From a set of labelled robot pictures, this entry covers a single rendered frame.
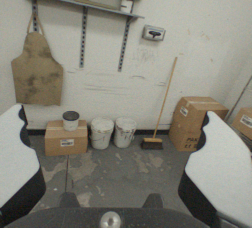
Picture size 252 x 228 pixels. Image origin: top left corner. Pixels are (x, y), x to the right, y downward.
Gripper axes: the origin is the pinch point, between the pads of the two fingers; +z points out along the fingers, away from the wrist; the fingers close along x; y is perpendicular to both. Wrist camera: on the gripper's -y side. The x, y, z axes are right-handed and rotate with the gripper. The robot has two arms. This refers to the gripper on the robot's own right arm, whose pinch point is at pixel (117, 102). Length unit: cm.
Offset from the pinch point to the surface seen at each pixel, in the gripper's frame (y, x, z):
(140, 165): 174, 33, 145
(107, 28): 10, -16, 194
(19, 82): 70, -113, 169
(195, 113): 109, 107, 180
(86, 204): 165, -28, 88
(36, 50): 34, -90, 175
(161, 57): 42, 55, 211
